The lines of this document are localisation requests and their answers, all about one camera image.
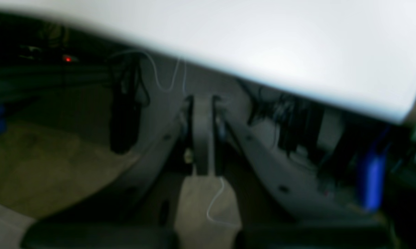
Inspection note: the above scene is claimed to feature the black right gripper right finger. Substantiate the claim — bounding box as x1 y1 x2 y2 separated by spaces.
211 96 388 249

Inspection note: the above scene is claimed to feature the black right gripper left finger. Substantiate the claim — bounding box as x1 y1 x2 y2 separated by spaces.
21 97 194 249

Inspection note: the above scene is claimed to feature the blue box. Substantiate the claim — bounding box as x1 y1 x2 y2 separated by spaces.
356 128 390 212

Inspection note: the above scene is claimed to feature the black power strip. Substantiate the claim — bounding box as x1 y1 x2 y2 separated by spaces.
17 45 81 63

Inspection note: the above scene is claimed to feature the grey cable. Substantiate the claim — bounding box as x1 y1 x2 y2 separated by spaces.
108 50 188 94

